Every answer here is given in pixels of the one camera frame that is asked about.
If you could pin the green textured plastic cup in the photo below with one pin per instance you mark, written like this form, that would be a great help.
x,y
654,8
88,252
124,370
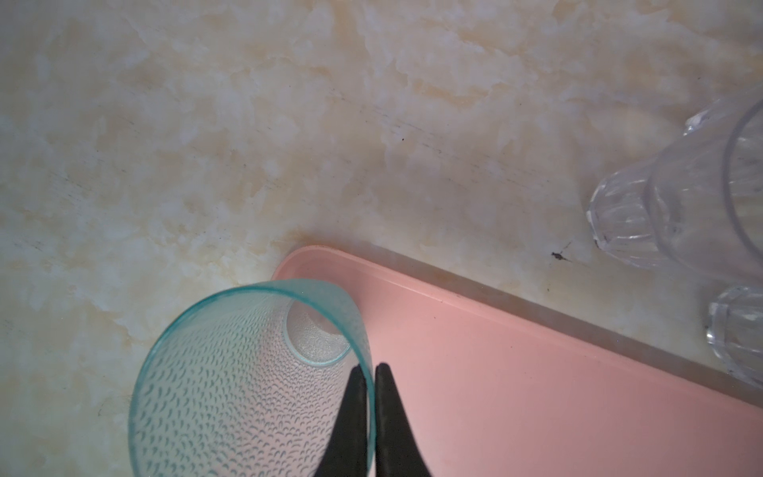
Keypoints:
x,y
248,382

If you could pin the clear cup front left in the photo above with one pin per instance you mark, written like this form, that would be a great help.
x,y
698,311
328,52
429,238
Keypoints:
x,y
697,203

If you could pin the clear cup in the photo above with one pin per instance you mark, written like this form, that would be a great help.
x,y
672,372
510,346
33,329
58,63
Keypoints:
x,y
697,203
735,332

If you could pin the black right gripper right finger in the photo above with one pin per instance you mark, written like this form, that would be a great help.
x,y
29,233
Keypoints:
x,y
397,454

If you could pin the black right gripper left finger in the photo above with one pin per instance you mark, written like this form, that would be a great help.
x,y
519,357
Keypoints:
x,y
346,454

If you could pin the pink plastic tray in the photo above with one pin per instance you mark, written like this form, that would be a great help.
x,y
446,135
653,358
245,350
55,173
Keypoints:
x,y
489,393

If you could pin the clear cup front middle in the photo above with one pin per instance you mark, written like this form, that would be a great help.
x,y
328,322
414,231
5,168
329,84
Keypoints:
x,y
735,332

